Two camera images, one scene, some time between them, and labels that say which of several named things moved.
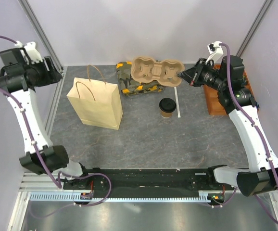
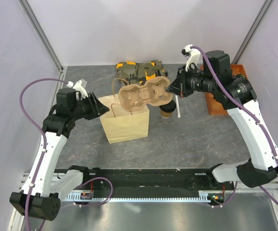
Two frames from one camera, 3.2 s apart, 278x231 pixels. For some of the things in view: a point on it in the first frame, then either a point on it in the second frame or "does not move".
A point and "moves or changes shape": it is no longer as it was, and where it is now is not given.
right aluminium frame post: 256,25 does not move
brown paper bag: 99,104 moves or changes shape
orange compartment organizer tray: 215,106 does not move
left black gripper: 52,76 to 97,108
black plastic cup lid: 167,105 does not move
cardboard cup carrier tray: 145,69 to 154,92
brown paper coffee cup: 167,106 does not move
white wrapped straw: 177,103 does not move
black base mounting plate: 147,180 does not move
